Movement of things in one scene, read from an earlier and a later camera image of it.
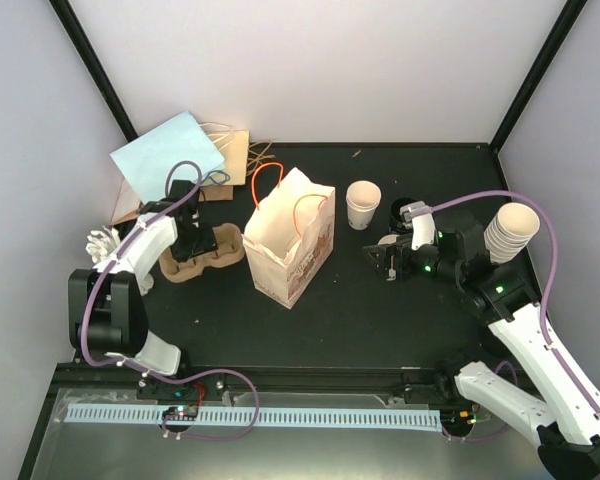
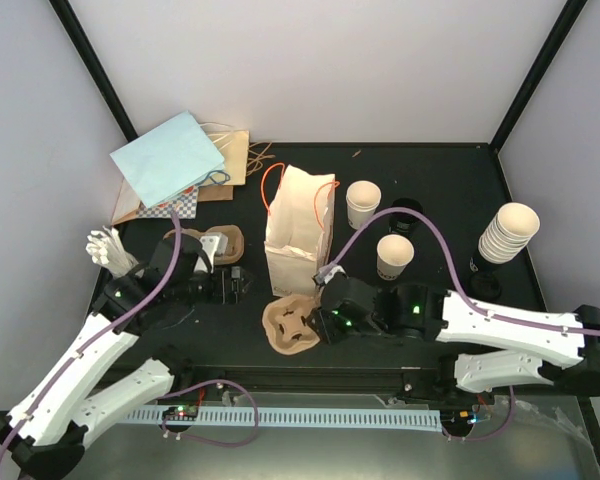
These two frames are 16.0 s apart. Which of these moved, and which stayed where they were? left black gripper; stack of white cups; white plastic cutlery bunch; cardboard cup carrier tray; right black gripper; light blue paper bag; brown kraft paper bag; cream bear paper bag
Moved: right black gripper; left black gripper; cream bear paper bag; cardboard cup carrier tray
Stayed: light blue paper bag; stack of white cups; brown kraft paper bag; white plastic cutlery bunch
